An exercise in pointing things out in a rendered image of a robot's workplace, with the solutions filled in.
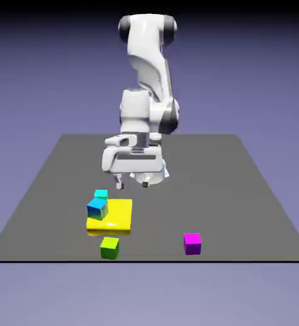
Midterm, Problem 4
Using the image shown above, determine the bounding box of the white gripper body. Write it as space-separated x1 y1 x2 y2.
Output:
101 146 165 174

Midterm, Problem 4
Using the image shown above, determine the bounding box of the small blue cube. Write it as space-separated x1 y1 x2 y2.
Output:
86 197 109 222

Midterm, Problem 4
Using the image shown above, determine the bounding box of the small green cube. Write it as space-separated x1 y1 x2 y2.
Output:
99 236 120 260

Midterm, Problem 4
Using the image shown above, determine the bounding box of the small magenta cube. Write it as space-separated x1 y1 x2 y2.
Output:
183 232 202 256

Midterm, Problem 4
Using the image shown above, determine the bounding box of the large yellow box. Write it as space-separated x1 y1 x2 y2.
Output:
85 199 134 237

